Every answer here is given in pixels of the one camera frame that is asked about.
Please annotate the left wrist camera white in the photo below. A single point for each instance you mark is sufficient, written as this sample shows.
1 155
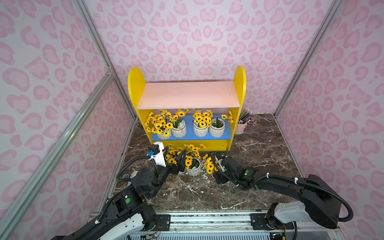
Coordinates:
155 152

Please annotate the pink cup with pencils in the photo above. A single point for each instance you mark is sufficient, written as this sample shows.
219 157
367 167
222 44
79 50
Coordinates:
244 118

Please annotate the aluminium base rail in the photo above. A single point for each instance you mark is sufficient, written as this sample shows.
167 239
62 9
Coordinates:
218 225

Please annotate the right aluminium frame profile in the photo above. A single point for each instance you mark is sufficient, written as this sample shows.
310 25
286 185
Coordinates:
324 26

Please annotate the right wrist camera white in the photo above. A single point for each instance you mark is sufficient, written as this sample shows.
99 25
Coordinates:
220 166

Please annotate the left aluminium frame profile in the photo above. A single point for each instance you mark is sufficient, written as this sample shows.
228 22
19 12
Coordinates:
33 186

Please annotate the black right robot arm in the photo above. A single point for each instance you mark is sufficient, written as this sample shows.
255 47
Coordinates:
324 206

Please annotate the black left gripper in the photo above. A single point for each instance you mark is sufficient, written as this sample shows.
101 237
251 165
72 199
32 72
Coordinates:
171 167

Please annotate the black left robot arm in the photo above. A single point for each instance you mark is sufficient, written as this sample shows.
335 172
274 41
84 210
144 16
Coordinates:
128 211

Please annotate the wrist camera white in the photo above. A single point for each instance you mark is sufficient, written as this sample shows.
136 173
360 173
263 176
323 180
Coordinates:
155 152
220 166

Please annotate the yellow two-tier shelf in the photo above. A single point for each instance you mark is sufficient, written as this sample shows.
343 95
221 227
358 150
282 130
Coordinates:
149 97

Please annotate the aluminium frame profile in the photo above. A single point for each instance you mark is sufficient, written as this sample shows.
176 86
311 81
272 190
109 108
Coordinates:
324 26
33 186

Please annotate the back left aluminium post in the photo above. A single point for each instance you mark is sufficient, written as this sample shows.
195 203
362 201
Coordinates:
91 27

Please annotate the sunflower pot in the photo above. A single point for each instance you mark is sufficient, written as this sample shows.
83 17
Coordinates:
193 159
217 127
210 164
160 124
202 122
172 156
179 129

